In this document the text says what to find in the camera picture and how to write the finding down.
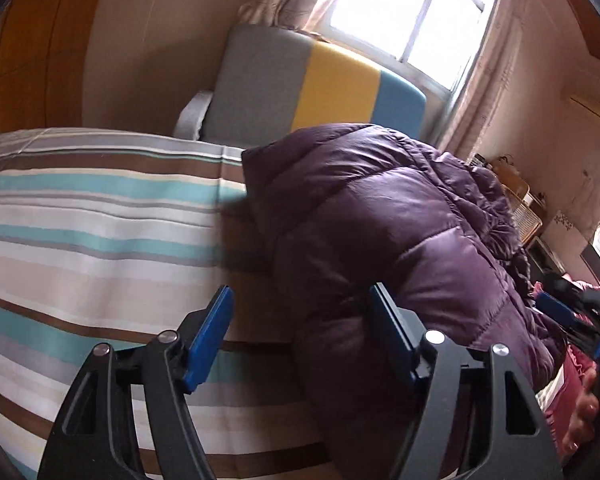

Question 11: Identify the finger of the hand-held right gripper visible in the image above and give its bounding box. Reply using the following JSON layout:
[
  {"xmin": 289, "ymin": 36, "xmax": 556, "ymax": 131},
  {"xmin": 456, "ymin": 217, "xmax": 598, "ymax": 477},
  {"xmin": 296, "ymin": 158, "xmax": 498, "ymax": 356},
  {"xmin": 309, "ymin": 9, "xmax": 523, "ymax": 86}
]
[
  {"xmin": 570, "ymin": 330, "xmax": 600, "ymax": 361},
  {"xmin": 536, "ymin": 275, "xmax": 600, "ymax": 333}
]

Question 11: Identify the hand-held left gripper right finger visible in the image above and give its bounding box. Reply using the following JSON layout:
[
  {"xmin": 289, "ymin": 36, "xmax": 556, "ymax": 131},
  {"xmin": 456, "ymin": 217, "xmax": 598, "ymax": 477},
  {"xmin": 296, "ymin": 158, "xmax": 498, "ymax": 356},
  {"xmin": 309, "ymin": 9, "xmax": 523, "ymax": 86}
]
[{"xmin": 367, "ymin": 282, "xmax": 563, "ymax": 480}]

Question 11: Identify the wooden wardrobe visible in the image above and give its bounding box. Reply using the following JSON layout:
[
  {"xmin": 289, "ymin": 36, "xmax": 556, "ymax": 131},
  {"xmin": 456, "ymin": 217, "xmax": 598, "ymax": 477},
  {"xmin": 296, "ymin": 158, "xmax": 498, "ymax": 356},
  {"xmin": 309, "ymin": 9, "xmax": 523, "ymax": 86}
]
[{"xmin": 0, "ymin": 0, "xmax": 116, "ymax": 136}]

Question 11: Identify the person's right hand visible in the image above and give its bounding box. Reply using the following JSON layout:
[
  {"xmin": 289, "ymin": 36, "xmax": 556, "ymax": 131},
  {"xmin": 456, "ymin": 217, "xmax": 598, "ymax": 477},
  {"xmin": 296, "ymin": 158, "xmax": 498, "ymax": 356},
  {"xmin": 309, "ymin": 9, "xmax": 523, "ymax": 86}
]
[{"xmin": 562, "ymin": 365, "xmax": 600, "ymax": 456}]

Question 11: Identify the cluttered wooden desk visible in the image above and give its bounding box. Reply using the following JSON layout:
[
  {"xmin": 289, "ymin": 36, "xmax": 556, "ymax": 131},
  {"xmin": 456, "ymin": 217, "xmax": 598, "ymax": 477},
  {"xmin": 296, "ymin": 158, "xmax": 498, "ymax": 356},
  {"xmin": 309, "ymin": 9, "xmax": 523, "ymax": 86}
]
[{"xmin": 470, "ymin": 152, "xmax": 526, "ymax": 196}]

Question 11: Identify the white floral-print box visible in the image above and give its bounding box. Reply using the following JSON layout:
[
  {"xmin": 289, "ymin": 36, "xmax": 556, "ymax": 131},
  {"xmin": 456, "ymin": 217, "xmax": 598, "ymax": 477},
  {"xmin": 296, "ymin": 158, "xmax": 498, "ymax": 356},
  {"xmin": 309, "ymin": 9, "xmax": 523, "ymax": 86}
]
[{"xmin": 550, "ymin": 209, "xmax": 578, "ymax": 235}]

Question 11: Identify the purple down jacket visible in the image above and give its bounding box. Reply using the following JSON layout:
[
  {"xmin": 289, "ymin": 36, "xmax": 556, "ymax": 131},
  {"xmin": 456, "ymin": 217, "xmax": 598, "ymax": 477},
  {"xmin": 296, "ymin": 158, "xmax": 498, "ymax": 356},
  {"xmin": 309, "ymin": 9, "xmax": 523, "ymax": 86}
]
[{"xmin": 241, "ymin": 122, "xmax": 571, "ymax": 480}]

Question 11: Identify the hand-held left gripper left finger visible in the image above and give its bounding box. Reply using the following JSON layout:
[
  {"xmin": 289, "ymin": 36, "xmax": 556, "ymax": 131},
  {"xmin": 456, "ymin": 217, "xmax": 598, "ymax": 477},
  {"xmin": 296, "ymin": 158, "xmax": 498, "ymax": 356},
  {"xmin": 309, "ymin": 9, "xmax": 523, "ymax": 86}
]
[{"xmin": 37, "ymin": 284, "xmax": 236, "ymax": 480}]

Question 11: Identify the bedroom window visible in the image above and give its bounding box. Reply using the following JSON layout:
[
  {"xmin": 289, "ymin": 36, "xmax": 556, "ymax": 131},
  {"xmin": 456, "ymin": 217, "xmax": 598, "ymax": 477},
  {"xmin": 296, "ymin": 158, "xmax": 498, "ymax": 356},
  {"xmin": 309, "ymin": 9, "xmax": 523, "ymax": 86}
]
[{"xmin": 325, "ymin": 0, "xmax": 501, "ymax": 91}]

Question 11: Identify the rattan chair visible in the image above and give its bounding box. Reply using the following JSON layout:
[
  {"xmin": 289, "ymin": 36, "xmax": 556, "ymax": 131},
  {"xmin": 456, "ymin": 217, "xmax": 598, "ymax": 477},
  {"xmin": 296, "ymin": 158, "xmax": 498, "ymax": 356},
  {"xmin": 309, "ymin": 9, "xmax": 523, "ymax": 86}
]
[{"xmin": 500, "ymin": 180, "xmax": 543, "ymax": 248}]

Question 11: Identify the striped bed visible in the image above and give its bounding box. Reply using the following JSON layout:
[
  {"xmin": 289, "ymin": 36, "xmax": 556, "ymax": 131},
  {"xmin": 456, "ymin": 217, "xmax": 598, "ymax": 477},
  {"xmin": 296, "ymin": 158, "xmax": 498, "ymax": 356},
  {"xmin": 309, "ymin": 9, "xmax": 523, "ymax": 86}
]
[{"xmin": 0, "ymin": 127, "xmax": 566, "ymax": 480}]

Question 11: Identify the beige patterned curtain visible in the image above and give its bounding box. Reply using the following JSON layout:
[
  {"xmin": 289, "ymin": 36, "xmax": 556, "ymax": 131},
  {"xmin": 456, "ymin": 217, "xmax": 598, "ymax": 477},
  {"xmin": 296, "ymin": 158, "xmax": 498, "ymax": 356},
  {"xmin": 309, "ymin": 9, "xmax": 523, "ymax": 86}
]
[
  {"xmin": 237, "ymin": 0, "xmax": 351, "ymax": 43},
  {"xmin": 440, "ymin": 0, "xmax": 536, "ymax": 161}
]

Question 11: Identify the grey yellow blue headboard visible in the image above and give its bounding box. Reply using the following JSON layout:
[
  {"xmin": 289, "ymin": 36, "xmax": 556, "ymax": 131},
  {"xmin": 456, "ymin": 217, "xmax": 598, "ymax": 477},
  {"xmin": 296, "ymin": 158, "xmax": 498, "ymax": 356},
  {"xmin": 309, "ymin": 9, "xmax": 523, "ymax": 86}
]
[{"xmin": 200, "ymin": 24, "xmax": 428, "ymax": 148}]

